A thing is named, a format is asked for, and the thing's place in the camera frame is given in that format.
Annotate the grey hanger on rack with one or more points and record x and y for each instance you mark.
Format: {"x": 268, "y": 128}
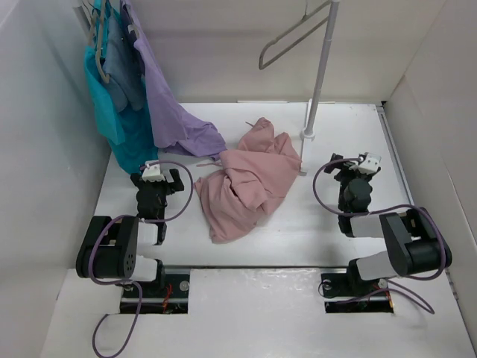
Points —
{"x": 97, "y": 37}

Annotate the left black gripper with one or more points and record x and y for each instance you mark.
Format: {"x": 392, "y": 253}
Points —
{"x": 172, "y": 186}

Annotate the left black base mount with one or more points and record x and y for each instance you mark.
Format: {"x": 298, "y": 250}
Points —
{"x": 168, "y": 298}

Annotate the teal hanging shirt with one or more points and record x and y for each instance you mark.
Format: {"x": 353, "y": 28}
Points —
{"x": 128, "y": 132}

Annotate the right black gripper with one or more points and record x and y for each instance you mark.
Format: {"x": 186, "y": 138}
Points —
{"x": 367, "y": 177}

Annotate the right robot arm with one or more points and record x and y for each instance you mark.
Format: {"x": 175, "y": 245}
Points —
{"x": 413, "y": 243}

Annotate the grey clothes hanger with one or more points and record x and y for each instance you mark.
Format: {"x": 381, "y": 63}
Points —
{"x": 287, "y": 40}

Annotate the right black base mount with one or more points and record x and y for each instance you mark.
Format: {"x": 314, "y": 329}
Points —
{"x": 342, "y": 297}

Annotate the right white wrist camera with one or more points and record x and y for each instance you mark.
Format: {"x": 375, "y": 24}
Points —
{"x": 368, "y": 163}

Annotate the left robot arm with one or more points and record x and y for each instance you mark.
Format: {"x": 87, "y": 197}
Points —
{"x": 109, "y": 248}

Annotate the pink trousers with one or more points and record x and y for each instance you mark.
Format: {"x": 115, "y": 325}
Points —
{"x": 251, "y": 184}

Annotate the blue-grey hanging garment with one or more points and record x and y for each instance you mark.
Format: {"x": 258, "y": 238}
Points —
{"x": 125, "y": 84}

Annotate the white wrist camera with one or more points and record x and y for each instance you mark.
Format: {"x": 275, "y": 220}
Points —
{"x": 152, "y": 172}
{"x": 368, "y": 163}

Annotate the left white rack pole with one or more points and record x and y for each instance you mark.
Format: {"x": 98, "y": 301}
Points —
{"x": 82, "y": 12}

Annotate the purple hanging shirt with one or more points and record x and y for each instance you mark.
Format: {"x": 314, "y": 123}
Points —
{"x": 174, "y": 129}

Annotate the white rack pole with base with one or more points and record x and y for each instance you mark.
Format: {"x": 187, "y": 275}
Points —
{"x": 307, "y": 134}

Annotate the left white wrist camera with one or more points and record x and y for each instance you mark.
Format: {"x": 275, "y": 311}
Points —
{"x": 152, "y": 172}

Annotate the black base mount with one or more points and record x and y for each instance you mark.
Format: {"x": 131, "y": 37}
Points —
{"x": 342, "y": 297}
{"x": 168, "y": 298}

